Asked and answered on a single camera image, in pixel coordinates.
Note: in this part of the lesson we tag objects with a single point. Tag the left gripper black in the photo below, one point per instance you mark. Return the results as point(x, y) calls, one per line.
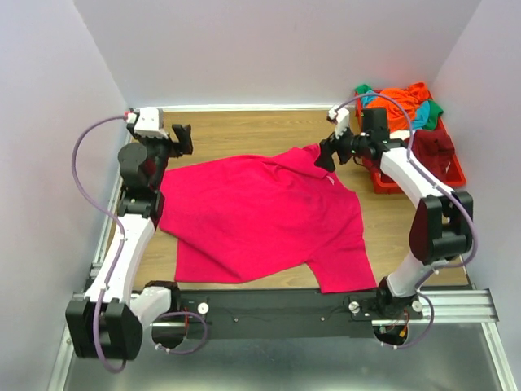
point(184, 135)

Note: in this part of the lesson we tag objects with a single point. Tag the teal blue t-shirt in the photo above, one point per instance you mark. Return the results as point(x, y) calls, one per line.
point(373, 102)

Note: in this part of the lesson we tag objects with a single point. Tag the green t-shirt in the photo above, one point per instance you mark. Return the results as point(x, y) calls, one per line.
point(435, 113)

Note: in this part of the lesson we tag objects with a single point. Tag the red plastic bin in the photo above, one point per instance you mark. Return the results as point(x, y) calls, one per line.
point(455, 176)

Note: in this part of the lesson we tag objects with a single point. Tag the left aluminium side rail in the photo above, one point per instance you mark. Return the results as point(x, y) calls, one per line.
point(105, 236)

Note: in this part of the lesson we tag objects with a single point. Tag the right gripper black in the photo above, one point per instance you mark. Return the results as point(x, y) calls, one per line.
point(327, 147)

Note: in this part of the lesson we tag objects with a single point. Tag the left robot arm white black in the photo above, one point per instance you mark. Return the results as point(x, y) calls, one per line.
point(107, 323)

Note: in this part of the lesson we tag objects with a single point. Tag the white t-shirt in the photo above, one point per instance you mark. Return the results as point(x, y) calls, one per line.
point(400, 134)

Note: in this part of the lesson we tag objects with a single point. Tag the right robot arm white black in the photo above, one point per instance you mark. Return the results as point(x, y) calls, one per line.
point(442, 226)

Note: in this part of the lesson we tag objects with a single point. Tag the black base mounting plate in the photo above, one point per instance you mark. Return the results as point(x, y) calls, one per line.
point(283, 313)

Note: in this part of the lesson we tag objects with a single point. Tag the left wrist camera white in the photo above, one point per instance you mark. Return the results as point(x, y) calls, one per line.
point(147, 122)

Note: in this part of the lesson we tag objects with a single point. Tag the orange t-shirt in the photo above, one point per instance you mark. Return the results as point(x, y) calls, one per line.
point(414, 100)

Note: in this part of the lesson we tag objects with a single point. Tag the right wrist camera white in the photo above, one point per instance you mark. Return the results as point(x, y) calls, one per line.
point(340, 117)

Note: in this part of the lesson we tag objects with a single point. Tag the aluminium extrusion frame rail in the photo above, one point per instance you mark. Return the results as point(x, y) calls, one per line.
point(450, 306)

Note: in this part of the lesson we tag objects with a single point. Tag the magenta pink t-shirt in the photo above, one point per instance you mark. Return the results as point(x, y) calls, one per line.
point(243, 218)

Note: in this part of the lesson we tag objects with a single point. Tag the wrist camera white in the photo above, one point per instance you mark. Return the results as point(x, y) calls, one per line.
point(147, 122)
point(340, 117)

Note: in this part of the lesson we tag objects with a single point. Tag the dark maroon t-shirt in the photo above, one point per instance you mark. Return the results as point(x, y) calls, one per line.
point(434, 150)

